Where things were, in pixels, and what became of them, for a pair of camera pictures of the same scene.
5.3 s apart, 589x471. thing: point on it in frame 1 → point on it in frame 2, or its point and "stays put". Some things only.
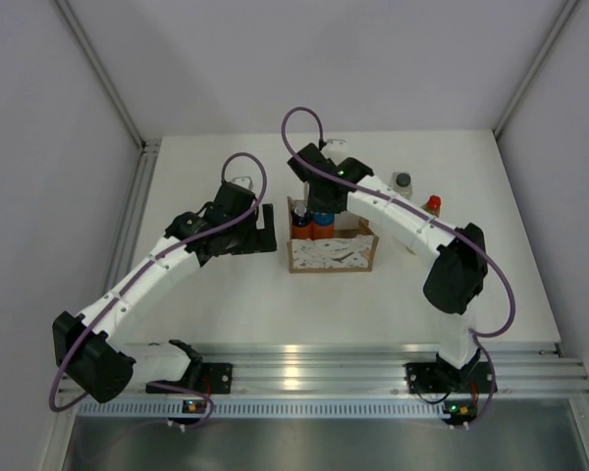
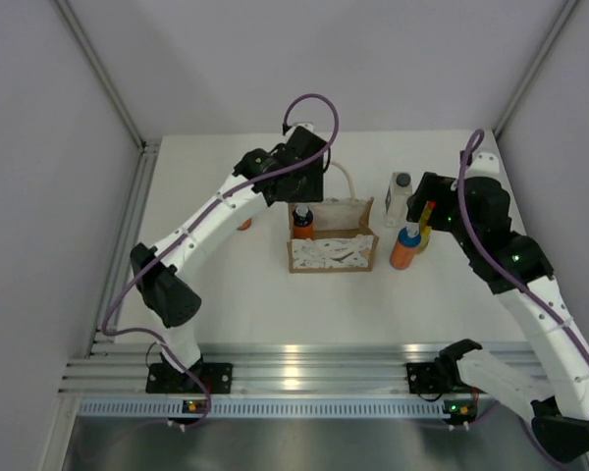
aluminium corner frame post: (142, 179) stays put
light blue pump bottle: (323, 218) → (404, 249)
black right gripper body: (315, 205) → (446, 192)
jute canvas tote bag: (352, 248) stays put
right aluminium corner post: (534, 66) stays put
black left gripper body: (246, 238) → (308, 186)
